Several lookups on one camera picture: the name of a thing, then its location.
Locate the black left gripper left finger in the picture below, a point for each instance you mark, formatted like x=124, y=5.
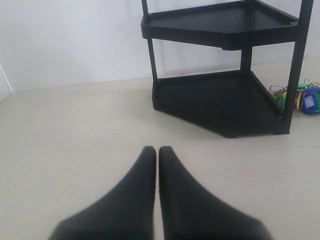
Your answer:
x=124, y=213

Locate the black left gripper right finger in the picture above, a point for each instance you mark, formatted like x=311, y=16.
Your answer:
x=190, y=212

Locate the colourful key tag bunch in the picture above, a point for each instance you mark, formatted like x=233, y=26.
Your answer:
x=307, y=99

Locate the black two-tier corner rack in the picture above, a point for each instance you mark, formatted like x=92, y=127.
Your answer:
x=231, y=103

